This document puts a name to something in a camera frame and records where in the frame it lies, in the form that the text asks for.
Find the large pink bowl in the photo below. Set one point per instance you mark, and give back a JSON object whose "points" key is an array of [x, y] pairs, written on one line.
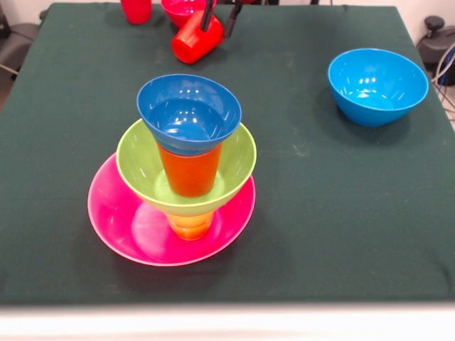
{"points": [[113, 220]]}

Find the red cup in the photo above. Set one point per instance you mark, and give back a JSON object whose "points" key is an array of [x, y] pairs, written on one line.
{"points": [[195, 42], [136, 10]]}

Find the yellow cup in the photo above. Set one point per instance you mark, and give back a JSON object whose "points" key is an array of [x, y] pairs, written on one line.
{"points": [[192, 227]]}

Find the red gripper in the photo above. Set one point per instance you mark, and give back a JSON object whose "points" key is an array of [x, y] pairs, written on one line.
{"points": [[249, 1]]}

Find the small dark blue bowl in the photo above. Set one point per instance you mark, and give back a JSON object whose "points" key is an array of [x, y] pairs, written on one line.
{"points": [[188, 106]]}

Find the green bowl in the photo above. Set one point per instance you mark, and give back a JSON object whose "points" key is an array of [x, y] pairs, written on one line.
{"points": [[138, 167]]}

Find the dark green table cloth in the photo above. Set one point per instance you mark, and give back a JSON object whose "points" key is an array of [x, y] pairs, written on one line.
{"points": [[320, 248]]}

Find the black chair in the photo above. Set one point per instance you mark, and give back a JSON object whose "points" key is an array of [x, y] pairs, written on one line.
{"points": [[435, 39], [17, 42]]}

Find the light blue bowl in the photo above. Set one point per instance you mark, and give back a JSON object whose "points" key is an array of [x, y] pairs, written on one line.
{"points": [[377, 89]]}

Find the orange cup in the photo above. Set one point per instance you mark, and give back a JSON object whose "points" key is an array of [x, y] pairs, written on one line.
{"points": [[188, 174]]}

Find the small pink bowl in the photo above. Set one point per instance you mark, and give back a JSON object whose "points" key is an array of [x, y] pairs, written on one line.
{"points": [[179, 10]]}

